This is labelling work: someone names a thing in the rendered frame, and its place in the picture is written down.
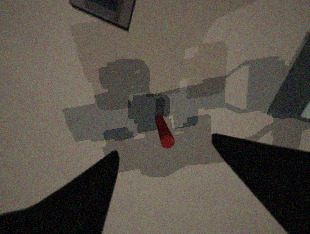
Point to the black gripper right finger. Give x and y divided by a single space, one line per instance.
279 177

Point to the dark red peg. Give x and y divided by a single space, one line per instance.
166 138

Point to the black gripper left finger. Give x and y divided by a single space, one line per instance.
79 207

